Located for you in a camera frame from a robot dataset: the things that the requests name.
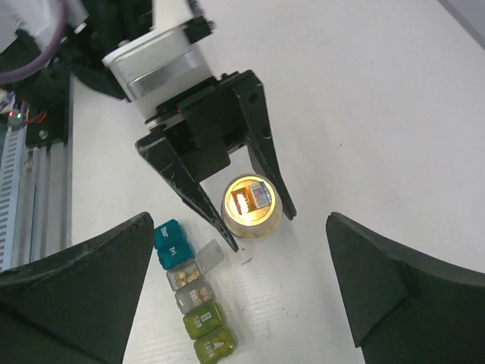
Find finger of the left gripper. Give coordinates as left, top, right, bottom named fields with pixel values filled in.
left=135, top=134, right=239, bottom=253
left=232, top=77, right=296, bottom=221

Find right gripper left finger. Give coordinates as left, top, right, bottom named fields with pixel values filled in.
left=1, top=212, right=155, bottom=363

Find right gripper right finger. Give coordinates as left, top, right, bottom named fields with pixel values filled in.
left=326, top=212, right=484, bottom=363

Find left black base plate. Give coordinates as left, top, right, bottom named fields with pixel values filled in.
left=15, top=58, right=70, bottom=148

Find weekly pill organizer strip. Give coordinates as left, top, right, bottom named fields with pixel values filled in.
left=154, top=219, right=236, bottom=363

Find gold bottle cap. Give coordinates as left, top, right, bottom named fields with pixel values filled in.
left=221, top=174, right=277, bottom=227

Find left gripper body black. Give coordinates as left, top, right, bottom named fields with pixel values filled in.
left=150, top=70, right=255, bottom=182

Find white slotted cable duct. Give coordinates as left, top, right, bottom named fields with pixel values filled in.
left=1, top=99, right=26, bottom=272

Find clear bottle yellow capsules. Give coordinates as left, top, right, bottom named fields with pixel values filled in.
left=221, top=174, right=283, bottom=240

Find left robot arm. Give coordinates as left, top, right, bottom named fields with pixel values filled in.
left=1, top=1, right=296, bottom=249

